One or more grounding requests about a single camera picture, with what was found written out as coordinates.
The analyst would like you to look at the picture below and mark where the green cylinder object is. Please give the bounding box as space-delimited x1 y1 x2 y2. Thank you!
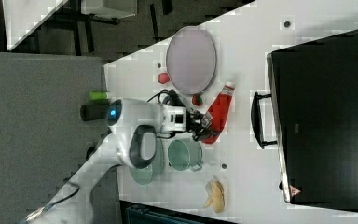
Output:
89 91 108 101

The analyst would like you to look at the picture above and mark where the lilac round plate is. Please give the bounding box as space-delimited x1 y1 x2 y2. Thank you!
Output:
166 26 217 95

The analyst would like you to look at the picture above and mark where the red ketchup bottle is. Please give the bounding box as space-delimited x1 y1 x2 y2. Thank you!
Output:
203 81 235 144

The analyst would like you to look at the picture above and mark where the steel toaster oven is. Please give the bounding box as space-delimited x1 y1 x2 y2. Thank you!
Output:
267 29 358 212

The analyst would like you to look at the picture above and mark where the red strawberry near plate edge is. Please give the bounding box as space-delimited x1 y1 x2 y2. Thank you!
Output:
158 73 170 84

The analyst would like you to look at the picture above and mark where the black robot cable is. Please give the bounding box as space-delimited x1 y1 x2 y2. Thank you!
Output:
145 88 185 106

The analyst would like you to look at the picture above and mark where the black cylinder post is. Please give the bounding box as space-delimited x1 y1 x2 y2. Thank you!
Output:
80 105 108 121

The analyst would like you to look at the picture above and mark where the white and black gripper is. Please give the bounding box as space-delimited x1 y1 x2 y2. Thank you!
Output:
161 105 220 142

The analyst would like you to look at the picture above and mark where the peeled banana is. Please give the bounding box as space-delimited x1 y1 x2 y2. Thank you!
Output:
204 180 225 213

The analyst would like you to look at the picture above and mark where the green colander basket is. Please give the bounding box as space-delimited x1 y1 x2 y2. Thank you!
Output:
129 139 165 185

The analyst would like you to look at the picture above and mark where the red strawberry near bowl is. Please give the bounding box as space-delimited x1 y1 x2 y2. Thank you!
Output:
192 95 203 106

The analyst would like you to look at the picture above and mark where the green mug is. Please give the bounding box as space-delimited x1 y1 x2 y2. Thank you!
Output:
168 139 203 172

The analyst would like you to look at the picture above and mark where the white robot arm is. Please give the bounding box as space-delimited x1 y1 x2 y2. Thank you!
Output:
19 97 217 224

